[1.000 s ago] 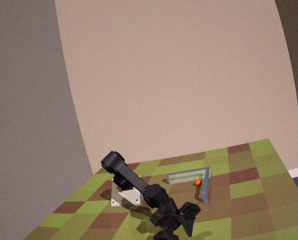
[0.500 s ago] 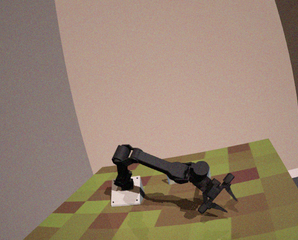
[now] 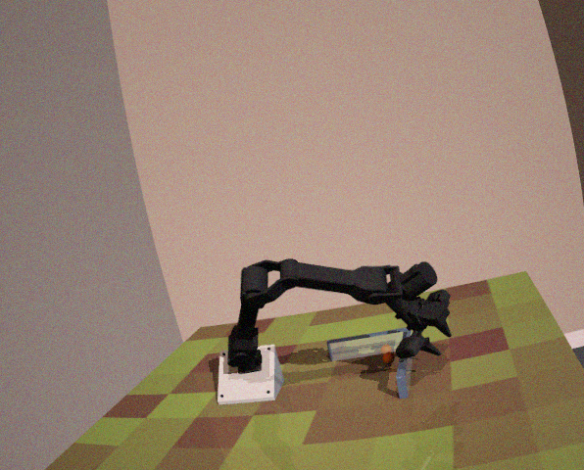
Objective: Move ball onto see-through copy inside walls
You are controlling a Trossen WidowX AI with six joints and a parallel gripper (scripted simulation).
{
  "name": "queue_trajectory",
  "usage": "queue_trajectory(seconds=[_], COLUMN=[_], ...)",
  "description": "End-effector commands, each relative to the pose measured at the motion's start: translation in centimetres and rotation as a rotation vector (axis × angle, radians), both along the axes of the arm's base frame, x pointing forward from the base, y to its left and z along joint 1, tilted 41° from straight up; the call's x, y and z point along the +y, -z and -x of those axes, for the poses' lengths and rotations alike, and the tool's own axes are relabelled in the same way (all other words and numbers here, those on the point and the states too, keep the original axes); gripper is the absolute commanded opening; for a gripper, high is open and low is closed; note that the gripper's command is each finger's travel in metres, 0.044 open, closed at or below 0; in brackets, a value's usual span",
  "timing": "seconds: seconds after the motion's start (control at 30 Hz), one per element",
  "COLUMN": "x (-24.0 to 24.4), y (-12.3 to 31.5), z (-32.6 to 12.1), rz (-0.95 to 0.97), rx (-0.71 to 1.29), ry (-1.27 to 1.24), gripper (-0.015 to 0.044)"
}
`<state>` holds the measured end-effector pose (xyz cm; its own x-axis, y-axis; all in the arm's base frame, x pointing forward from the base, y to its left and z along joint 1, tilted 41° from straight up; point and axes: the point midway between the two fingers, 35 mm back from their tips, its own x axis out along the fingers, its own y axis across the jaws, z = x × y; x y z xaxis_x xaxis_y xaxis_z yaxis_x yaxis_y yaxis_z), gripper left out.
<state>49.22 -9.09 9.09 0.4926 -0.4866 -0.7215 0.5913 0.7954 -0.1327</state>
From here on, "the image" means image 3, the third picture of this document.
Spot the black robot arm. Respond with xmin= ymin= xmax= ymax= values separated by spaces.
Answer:
xmin=227 ymin=258 xmax=450 ymax=374

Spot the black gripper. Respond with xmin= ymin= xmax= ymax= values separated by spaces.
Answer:
xmin=396 ymin=290 xmax=452 ymax=359

